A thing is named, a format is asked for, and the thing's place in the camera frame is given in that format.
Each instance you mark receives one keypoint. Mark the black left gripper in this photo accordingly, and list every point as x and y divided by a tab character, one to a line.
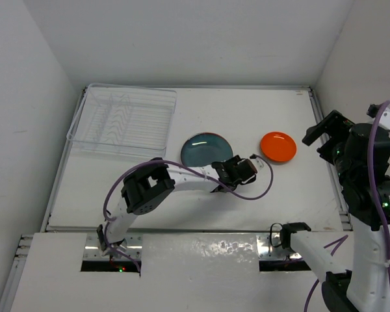
232	161

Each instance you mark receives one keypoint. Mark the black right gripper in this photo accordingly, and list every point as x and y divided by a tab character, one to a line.
336	123

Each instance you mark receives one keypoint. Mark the dark green rimmed plate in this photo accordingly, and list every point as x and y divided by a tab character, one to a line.
203	150

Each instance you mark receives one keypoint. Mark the orange plastic plate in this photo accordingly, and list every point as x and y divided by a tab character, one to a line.
278	147

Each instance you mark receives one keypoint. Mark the red plate with teal flower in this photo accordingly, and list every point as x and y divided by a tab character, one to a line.
208	133

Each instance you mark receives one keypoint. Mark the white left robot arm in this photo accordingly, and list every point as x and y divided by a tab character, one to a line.
147	185

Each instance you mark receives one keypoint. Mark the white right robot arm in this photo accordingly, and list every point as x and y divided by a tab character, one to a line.
364	287

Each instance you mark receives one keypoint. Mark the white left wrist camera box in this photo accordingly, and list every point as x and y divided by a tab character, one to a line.
257	162

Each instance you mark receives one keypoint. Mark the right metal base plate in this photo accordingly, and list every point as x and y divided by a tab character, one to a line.
267	250

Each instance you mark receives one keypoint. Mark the white wire dish rack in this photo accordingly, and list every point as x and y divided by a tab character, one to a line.
127	121

